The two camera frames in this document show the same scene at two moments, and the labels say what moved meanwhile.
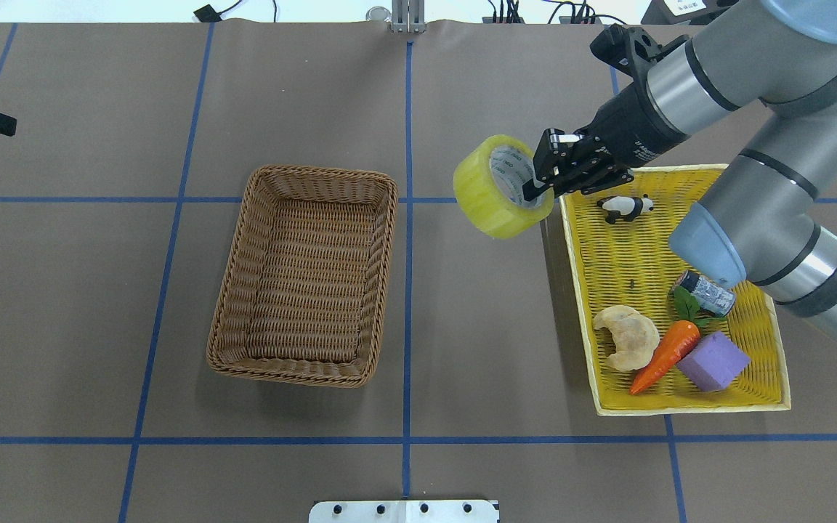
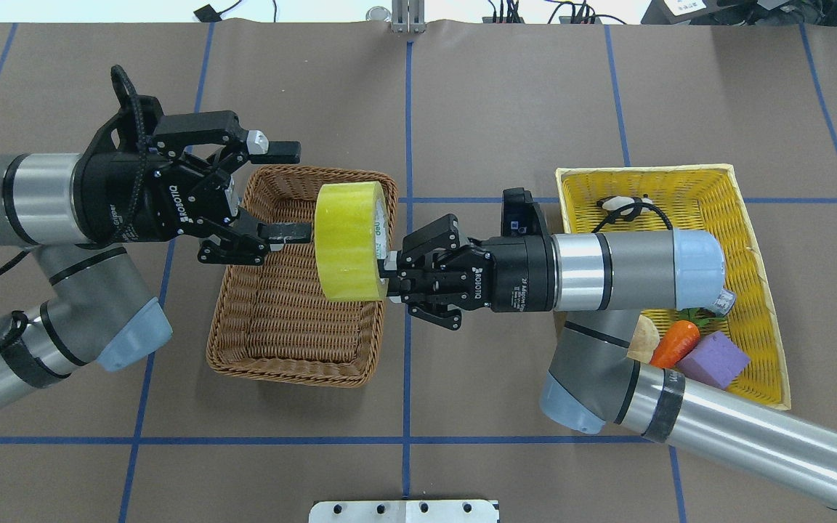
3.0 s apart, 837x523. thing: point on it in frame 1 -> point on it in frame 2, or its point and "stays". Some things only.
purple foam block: (713, 362) stays
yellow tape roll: (488, 181) -> (351, 234)
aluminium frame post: (407, 16) stays
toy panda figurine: (628, 208) stays
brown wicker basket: (300, 292) stays
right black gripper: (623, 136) -> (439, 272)
